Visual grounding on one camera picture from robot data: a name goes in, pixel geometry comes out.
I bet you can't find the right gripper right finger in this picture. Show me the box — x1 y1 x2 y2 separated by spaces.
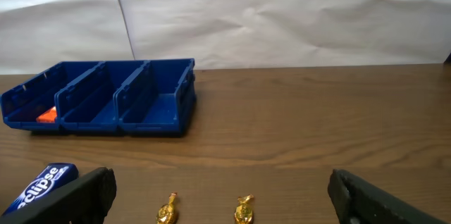
327 168 450 224

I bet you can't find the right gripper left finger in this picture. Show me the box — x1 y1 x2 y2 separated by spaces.
0 166 117 224

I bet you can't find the blue candy pack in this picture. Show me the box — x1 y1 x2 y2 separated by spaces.
2 162 79 216

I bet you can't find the gold candy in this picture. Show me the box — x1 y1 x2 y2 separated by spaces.
156 191 180 224
234 194 255 224

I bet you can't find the orange candy box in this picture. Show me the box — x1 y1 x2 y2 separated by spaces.
36 106 58 124

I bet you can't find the blue tray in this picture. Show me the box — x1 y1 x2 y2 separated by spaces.
0 58 197 136

